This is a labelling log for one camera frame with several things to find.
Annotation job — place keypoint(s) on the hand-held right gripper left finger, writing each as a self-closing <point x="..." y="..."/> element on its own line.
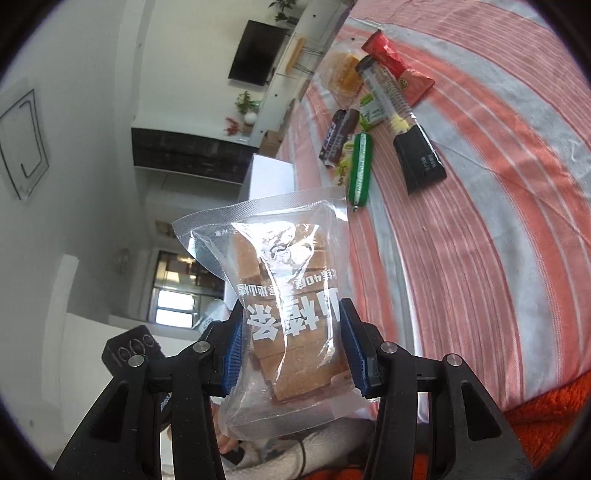
<point x="233" y="350"/>

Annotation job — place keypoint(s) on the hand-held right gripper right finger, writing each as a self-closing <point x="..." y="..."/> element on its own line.
<point x="355" y="355"/>

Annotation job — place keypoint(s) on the clear packet of brown cakes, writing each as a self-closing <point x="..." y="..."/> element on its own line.
<point x="291" y="323"/>

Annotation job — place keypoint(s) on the clear biscuit tube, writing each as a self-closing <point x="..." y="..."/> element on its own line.
<point x="385" y="94"/>

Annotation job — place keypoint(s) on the window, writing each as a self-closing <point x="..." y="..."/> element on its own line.
<point x="171" y="309"/>

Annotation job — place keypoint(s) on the white board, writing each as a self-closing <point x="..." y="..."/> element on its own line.
<point x="272" y="177"/>

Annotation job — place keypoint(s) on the red striped bed sheet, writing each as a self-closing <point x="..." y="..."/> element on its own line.
<point x="485" y="230"/>

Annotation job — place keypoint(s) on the green sausage stick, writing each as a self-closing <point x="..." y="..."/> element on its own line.
<point x="361" y="170"/>

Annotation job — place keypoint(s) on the black cabinet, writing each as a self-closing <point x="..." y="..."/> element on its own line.
<point x="184" y="154"/>

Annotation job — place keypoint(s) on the yellow green snack packet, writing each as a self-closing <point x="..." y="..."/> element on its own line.
<point x="345" y="159"/>

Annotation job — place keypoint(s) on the orange fuzzy blanket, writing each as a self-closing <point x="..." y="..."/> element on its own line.
<point x="545" y="415"/>

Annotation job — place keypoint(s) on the black snack packet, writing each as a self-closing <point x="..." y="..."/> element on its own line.
<point x="420" y="161"/>

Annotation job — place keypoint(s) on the cardboard box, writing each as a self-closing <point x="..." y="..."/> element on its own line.
<point x="272" y="141"/>

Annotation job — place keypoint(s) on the dark purple snack packet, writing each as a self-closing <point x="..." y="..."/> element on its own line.
<point x="337" y="136"/>

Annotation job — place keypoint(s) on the red flower plant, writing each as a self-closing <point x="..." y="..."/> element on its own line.
<point x="235" y="125"/>

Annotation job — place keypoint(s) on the green and white snack packet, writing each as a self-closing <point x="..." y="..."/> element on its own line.
<point x="373" y="113"/>

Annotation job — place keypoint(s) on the green plant in white vase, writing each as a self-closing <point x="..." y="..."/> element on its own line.
<point x="244" y="104"/>

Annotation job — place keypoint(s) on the clear bag of bread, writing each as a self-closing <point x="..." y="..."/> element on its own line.
<point x="344" y="76"/>

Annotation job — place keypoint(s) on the red snack packet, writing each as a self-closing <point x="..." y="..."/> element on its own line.
<point x="401" y="69"/>

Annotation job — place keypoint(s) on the black television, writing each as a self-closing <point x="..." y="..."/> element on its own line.
<point x="256" y="53"/>

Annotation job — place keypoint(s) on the wooden stool with metal legs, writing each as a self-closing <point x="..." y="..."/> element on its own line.
<point x="295" y="53"/>

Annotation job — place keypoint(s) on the white television cabinet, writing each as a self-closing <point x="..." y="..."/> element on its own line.
<point x="318" y="23"/>

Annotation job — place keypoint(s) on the large green potted plant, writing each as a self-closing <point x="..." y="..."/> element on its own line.
<point x="284" y="7"/>

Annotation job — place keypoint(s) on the framed wall picture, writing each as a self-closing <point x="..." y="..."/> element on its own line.
<point x="18" y="152"/>

